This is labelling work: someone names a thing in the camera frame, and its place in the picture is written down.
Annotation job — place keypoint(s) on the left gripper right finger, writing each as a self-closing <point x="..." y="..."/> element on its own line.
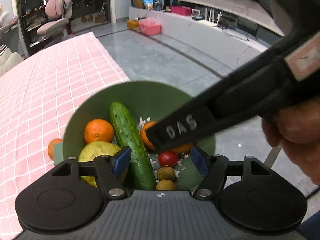
<point x="214" y="169"/>

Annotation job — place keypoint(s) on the medium orange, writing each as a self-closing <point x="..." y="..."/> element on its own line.
<point x="183" y="148"/>

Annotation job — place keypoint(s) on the black shelf unit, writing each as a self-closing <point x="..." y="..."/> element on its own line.
<point x="86" y="14"/>

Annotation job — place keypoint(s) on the pink office chair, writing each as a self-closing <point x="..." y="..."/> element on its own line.
<point x="60" y="12"/>

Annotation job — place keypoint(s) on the large green-yellow pear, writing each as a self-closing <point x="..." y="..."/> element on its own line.
<point x="95" y="149"/>

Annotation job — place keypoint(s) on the brown longan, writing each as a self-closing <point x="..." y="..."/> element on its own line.
<point x="166" y="173"/>
<point x="165" y="185"/>

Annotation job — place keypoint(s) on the orange storage box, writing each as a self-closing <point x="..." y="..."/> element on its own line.
<point x="132" y="25"/>

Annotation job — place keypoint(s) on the pink storage box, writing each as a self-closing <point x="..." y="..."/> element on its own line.
<point x="149" y="26"/>

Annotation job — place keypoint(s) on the magenta box on shelf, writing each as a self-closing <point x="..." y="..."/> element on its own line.
<point x="181" y="10"/>

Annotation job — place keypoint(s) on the beige sofa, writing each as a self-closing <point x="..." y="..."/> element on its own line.
<point x="9" y="60"/>

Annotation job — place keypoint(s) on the blue snack bag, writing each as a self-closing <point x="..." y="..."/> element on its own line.
<point x="148" y="4"/>

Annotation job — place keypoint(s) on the green cucumber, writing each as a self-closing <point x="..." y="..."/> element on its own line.
<point x="127" y="134"/>

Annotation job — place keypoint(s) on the white wifi router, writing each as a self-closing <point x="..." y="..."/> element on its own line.
<point x="211" y="18"/>

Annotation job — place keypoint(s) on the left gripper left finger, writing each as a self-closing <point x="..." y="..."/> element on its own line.
<point x="107" y="170"/>

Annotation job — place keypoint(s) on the white marble tv bench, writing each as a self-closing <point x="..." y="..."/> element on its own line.
<point x="228" y="47"/>

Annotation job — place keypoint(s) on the pink checkered tablecloth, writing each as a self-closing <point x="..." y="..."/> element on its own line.
<point x="38" y="98"/>

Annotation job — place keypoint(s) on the brown longan front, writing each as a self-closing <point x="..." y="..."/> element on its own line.
<point x="165" y="185"/>

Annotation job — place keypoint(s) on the orange inside bowl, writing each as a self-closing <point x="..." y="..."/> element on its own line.
<point x="50" y="148"/>

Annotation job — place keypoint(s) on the red cherry tomato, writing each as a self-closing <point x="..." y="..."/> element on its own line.
<point x="168" y="158"/>

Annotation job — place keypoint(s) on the small orange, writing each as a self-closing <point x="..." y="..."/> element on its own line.
<point x="98" y="130"/>

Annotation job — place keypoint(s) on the green bowl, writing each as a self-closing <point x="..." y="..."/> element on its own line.
<point x="146" y="101"/>

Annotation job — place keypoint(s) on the person right hand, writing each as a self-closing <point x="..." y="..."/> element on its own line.
<point x="297" y="130"/>

